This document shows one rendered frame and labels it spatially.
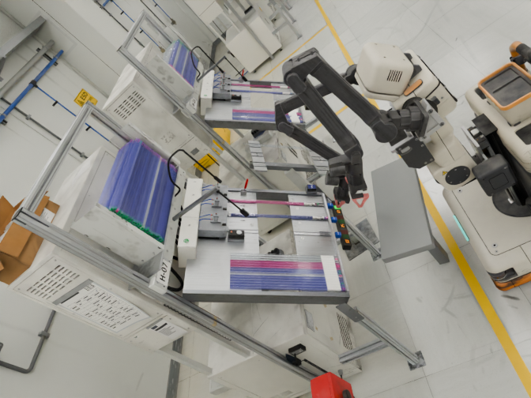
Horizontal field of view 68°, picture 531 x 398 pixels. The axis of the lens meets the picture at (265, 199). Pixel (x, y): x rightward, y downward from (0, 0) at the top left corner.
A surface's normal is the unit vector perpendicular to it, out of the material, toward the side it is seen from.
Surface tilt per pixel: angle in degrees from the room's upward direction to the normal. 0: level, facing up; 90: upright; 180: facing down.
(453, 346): 0
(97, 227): 90
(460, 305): 0
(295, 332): 0
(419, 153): 90
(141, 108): 90
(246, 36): 90
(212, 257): 46
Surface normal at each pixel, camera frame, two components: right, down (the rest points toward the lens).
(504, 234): -0.63, -0.56
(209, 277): 0.11, -0.76
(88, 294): 0.04, 0.61
